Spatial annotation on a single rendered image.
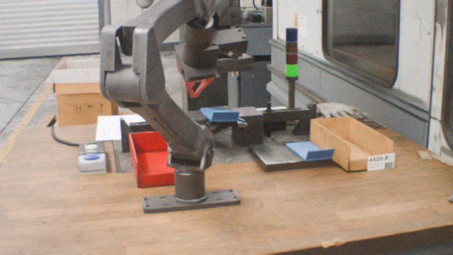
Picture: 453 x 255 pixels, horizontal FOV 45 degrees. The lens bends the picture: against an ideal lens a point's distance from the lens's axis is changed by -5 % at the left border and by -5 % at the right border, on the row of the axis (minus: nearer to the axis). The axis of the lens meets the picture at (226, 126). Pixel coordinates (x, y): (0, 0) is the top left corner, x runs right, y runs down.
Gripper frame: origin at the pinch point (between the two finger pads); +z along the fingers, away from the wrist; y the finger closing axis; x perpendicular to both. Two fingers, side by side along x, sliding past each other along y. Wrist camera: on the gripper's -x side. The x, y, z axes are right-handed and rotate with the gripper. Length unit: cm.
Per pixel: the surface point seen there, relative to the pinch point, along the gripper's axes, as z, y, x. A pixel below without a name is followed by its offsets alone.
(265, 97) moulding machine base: 241, 202, -142
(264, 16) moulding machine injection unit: 191, 244, -151
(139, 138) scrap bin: 24.8, 9.2, 10.0
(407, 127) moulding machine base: 34, 0, -73
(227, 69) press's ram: 10.7, 14.8, -14.9
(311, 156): 13.2, -15.7, -25.7
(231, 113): 15.7, 4.1, -12.8
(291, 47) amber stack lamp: 19, 28, -41
